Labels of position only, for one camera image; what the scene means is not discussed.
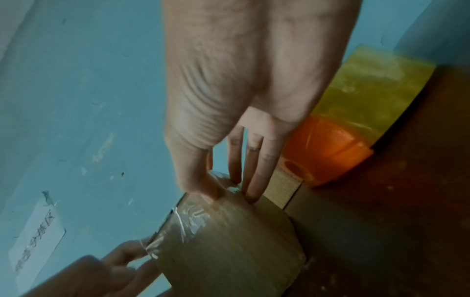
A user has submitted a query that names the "person's left hand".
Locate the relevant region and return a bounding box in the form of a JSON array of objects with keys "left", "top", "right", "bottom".
[{"left": 22, "top": 237, "right": 163, "bottom": 297}]

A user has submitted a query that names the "dark brown wooden table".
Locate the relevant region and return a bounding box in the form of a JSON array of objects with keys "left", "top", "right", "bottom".
[{"left": 284, "top": 65, "right": 470, "bottom": 297}]

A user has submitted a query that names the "yellowish clear tape roll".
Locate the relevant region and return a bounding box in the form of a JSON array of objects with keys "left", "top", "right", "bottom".
[{"left": 311, "top": 44, "right": 437, "bottom": 146}]

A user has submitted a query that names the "person's right hand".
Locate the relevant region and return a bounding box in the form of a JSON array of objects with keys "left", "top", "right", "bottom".
[{"left": 163, "top": 0, "right": 364, "bottom": 204}]

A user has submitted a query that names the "orange tape dispenser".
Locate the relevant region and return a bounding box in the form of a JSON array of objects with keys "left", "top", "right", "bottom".
[{"left": 281, "top": 114, "right": 375, "bottom": 188}]

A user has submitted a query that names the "white paper wall notice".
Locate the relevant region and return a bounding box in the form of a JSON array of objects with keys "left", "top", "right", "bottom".
[{"left": 7, "top": 191, "right": 67, "bottom": 274}]

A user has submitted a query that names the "cardboard box with dark edge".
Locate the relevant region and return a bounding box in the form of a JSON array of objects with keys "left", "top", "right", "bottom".
[{"left": 145, "top": 171, "right": 307, "bottom": 297}]

